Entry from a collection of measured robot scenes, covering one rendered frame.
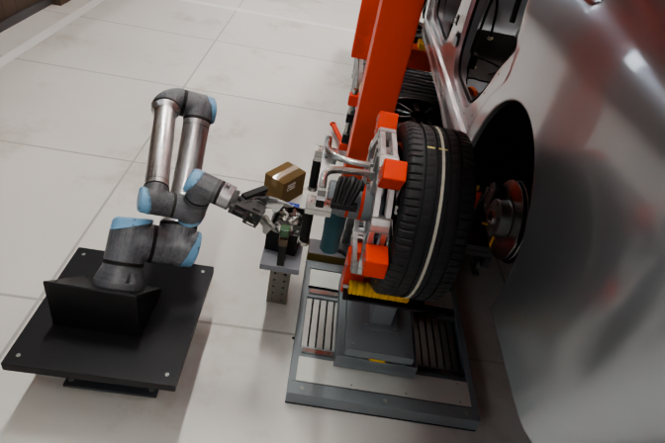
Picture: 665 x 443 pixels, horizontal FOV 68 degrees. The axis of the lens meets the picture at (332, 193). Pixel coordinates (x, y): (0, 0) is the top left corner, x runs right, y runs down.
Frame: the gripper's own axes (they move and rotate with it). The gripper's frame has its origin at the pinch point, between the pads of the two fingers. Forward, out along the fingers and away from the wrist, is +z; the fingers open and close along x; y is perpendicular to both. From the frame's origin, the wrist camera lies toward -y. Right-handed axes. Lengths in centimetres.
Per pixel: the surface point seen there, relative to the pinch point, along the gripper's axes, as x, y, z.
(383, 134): 33.5, -25.6, 18.3
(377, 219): 23.7, 6.1, 25.3
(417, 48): -27, -262, 51
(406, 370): -49, 5, 77
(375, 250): 15.8, 11.7, 29.5
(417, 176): 39.2, -3.0, 30.3
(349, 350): -49, 7, 50
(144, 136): -128, -141, -103
